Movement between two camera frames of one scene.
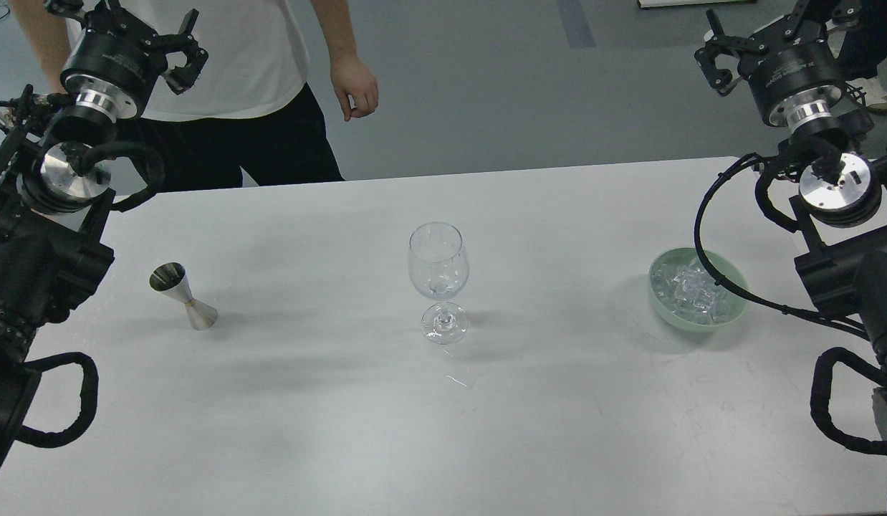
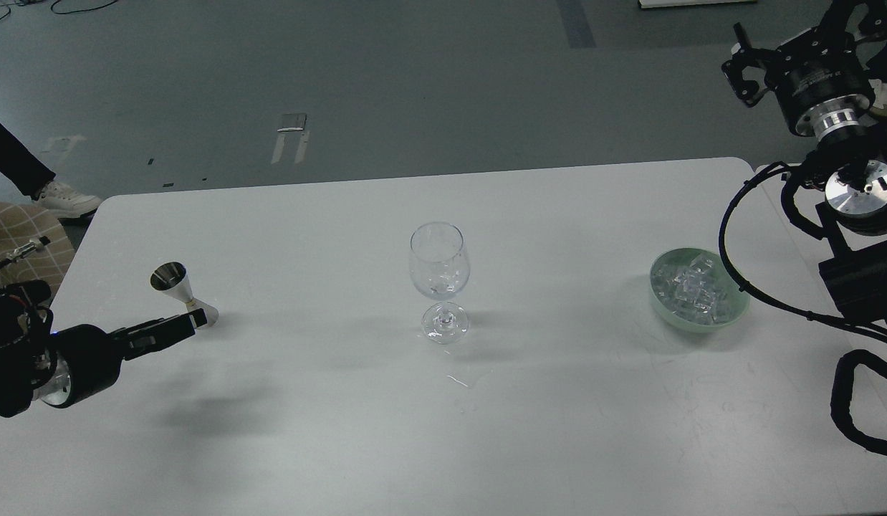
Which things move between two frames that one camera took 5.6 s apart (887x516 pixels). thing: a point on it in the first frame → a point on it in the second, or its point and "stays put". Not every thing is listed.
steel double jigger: (171, 278) stays put
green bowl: (686, 294) stays put
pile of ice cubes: (688, 289) stays put
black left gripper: (118, 61) → (89, 360)
